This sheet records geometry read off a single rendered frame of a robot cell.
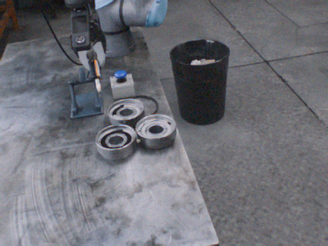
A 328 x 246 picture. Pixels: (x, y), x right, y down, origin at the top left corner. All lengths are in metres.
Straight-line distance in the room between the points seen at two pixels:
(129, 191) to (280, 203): 1.19
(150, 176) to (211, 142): 1.38
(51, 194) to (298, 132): 1.72
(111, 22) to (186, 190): 0.77
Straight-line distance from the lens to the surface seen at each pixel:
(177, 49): 2.43
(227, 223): 1.92
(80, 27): 1.04
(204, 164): 2.18
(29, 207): 0.97
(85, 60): 1.12
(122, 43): 1.51
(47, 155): 1.09
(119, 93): 1.25
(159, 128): 1.07
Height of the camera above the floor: 1.46
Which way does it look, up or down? 30 degrees down
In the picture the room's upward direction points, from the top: 10 degrees counter-clockwise
